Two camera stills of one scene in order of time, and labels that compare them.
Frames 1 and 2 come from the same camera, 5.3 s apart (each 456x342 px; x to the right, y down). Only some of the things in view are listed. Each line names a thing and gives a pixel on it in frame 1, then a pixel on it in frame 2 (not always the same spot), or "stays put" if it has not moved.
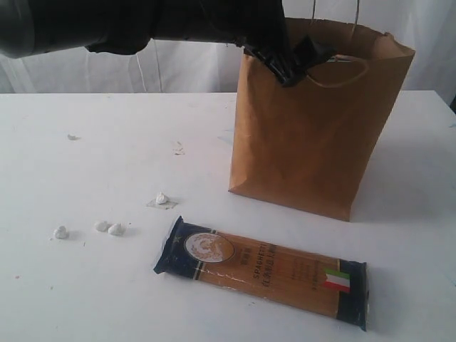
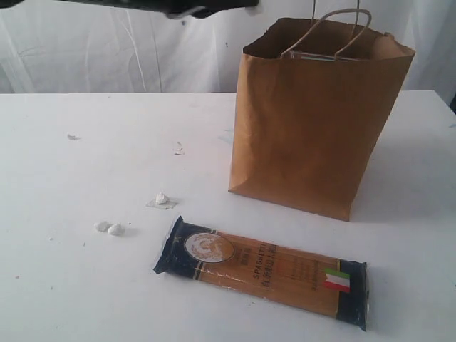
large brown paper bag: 310,144 stays put
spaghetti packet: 329,287 stays put
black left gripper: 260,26 → 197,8
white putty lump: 102,226 stays put
